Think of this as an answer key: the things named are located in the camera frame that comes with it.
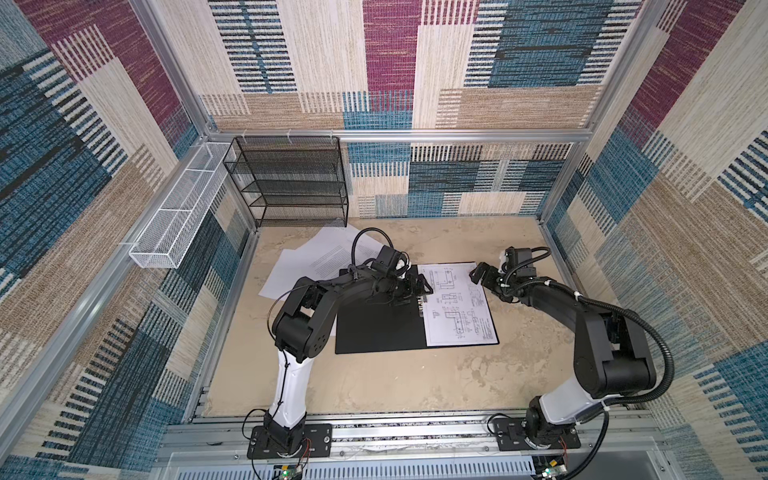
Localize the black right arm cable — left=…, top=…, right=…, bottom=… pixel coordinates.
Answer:
left=503, top=245, right=676, bottom=480

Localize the white wire mesh tray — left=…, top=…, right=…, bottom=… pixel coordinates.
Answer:
left=129, top=142, right=229, bottom=269

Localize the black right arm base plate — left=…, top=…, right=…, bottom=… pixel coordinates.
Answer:
left=486, top=414, right=581, bottom=452

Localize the black wire mesh file rack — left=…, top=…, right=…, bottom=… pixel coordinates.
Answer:
left=223, top=136, right=349, bottom=228

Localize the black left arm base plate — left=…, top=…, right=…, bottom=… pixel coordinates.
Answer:
left=246, top=423, right=333, bottom=460

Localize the white technical drawing sheet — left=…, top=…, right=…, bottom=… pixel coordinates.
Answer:
left=418, top=262, right=499, bottom=347

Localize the aluminium front rail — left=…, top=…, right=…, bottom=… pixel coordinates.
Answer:
left=152, top=408, right=668, bottom=468

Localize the red and black ring binder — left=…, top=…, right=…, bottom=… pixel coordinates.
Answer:
left=334, top=262, right=500, bottom=355

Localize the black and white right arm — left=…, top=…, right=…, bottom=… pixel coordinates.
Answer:
left=469, top=263, right=674, bottom=449

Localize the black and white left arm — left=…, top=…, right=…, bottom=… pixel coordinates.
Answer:
left=263, top=266, right=434, bottom=453

